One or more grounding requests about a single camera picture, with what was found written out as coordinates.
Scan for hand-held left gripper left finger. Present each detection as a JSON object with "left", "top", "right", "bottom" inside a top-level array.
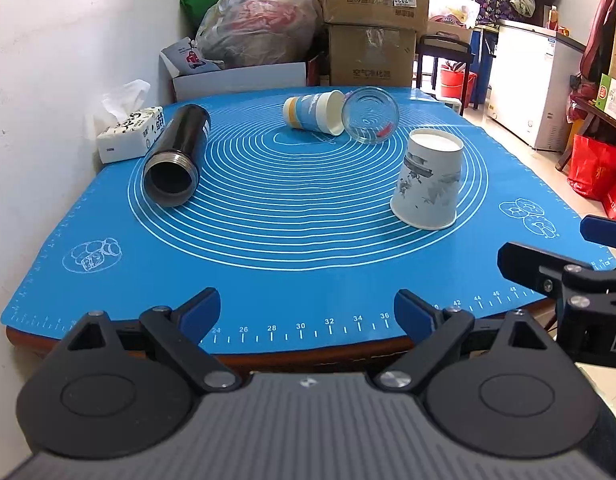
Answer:
[{"left": 67, "top": 287, "right": 241, "bottom": 395}]

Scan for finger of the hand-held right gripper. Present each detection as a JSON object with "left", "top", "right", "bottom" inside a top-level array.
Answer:
[
  {"left": 497, "top": 242, "right": 616, "bottom": 313},
  {"left": 580, "top": 214, "right": 616, "bottom": 252}
]

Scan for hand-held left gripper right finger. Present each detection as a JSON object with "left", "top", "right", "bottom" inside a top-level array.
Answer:
[{"left": 374, "top": 288, "right": 552, "bottom": 395}]

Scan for white ink-print paper cup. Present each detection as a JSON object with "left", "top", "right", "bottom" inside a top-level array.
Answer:
[{"left": 390, "top": 128, "right": 465, "bottom": 231}]

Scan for clear glass cup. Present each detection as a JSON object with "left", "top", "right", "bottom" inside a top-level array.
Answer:
[{"left": 341, "top": 86, "right": 400, "bottom": 145}]

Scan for blue and white paper cup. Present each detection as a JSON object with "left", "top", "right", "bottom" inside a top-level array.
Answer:
[{"left": 282, "top": 90, "right": 345, "bottom": 137}]

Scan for brown wooden table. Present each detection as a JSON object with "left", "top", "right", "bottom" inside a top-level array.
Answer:
[{"left": 5, "top": 290, "right": 556, "bottom": 376}]

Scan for dark wooden side table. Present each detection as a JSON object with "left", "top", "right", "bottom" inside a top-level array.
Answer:
[{"left": 558, "top": 95, "right": 616, "bottom": 172}]

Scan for blue silicone baking mat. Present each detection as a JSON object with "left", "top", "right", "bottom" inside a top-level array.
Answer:
[{"left": 0, "top": 86, "right": 616, "bottom": 356}]

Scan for green and white box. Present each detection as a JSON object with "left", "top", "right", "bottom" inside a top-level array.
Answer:
[{"left": 596, "top": 74, "right": 616, "bottom": 127}]

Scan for white chest freezer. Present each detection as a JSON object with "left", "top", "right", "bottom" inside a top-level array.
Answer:
[{"left": 486, "top": 19, "right": 587, "bottom": 152}]

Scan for black thermos flask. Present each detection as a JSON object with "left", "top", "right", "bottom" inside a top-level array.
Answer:
[{"left": 142, "top": 104, "right": 213, "bottom": 207}]

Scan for red bucket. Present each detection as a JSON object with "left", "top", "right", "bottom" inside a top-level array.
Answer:
[{"left": 440, "top": 62, "right": 477, "bottom": 107}]

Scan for white tissue pack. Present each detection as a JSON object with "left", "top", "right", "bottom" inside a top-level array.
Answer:
[{"left": 96, "top": 79, "right": 165, "bottom": 164}]

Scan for dark red hanging garment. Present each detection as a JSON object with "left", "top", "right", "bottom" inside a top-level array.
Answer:
[{"left": 580, "top": 0, "right": 616, "bottom": 85}]

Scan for white open cardboard box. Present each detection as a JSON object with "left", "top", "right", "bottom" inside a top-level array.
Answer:
[{"left": 159, "top": 36, "right": 309, "bottom": 104}]

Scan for black chair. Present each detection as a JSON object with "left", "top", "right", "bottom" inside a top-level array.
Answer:
[{"left": 414, "top": 34, "right": 474, "bottom": 107}]

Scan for small brown cardboard box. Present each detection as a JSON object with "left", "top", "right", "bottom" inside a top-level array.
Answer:
[{"left": 329, "top": 24, "right": 417, "bottom": 88}]

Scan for white plastic bag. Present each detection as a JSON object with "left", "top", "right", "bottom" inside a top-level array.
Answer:
[{"left": 428, "top": 0, "right": 481, "bottom": 29}]

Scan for clear plastic bag red contents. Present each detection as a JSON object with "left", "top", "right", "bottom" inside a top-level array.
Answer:
[{"left": 195, "top": 0, "right": 325, "bottom": 68}]

